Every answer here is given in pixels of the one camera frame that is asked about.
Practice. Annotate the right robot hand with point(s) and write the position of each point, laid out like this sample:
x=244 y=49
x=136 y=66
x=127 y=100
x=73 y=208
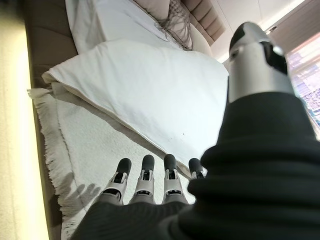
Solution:
x=250 y=187

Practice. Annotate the white duvet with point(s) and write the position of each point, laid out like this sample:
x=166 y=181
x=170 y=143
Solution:
x=150 y=87

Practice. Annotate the sheer window curtain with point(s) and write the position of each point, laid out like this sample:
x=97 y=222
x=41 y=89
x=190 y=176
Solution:
x=307 y=82

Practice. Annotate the beige pillow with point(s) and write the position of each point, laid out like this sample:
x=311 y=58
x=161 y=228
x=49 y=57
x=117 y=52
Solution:
x=200 y=41
x=155 y=7

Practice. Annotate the cream fringed throw blanket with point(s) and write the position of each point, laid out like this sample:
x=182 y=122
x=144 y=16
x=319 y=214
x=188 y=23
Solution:
x=95 y=150

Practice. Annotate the brown tufted headboard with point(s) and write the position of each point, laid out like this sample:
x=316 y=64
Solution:
x=207 y=20

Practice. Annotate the macrame fringed cushion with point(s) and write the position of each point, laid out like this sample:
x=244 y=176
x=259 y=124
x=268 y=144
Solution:
x=175 y=27

